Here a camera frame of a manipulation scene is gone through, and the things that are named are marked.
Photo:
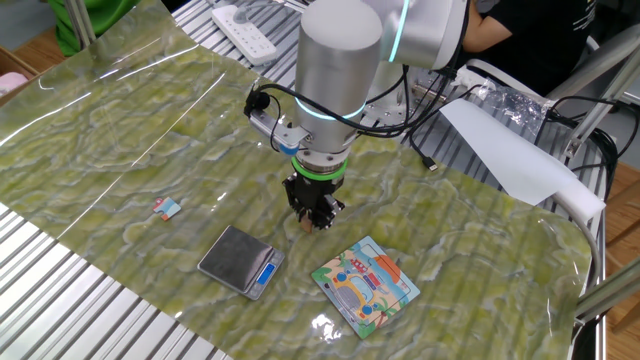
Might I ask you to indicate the loose jigsaw puzzle piece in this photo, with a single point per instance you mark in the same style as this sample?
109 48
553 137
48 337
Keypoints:
169 208

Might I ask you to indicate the pink object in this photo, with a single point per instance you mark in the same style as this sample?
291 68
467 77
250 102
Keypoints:
11 82

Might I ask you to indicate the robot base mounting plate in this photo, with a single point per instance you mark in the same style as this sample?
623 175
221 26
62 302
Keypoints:
387 114

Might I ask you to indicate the white power strip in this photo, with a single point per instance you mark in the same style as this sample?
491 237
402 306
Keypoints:
245 35

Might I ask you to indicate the crumpled clear plastic wrap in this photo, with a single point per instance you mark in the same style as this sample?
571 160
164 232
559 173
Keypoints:
515 107

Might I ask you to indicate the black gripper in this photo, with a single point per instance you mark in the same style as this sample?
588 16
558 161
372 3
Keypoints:
310 192

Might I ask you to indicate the bare person forearm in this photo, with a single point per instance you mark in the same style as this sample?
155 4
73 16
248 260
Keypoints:
487 32

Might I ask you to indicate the person in black shirt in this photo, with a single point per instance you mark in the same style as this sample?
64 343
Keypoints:
550 40

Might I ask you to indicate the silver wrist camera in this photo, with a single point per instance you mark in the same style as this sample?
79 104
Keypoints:
280 132

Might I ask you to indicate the green marble pattern mat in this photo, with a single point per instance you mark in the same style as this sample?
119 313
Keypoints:
150 125

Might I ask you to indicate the small wooden cube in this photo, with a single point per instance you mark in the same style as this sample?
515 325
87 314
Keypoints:
306 227

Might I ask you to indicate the aluminium frame post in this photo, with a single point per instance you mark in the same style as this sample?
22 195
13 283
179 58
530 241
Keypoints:
595 112
79 22
610 290

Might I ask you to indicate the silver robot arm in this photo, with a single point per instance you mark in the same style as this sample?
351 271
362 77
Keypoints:
335 60

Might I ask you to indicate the white paper sheet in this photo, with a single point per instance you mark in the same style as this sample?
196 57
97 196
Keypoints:
500 145

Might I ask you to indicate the silver digital pocket scale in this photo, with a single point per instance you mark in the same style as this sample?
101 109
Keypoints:
235 257

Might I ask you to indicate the colourful car puzzle board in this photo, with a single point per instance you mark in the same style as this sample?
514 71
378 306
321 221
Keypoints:
365 290

